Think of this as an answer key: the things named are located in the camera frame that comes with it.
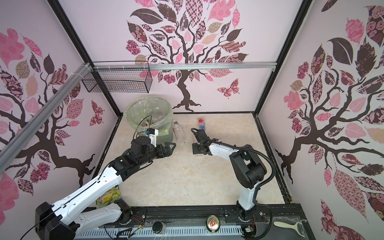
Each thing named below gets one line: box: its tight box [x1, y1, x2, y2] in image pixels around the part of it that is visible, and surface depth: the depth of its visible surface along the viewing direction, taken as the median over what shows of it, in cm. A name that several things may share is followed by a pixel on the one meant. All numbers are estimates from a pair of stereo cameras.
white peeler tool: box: [273, 221, 305, 238], surface depth 72 cm
